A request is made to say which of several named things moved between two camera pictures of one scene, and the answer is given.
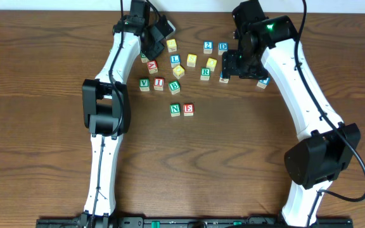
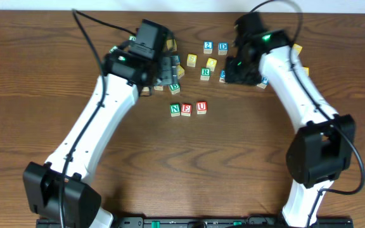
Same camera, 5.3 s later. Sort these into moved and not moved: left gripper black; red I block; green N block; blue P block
Moved: left gripper black
Not moved: green N block; red I block; blue P block
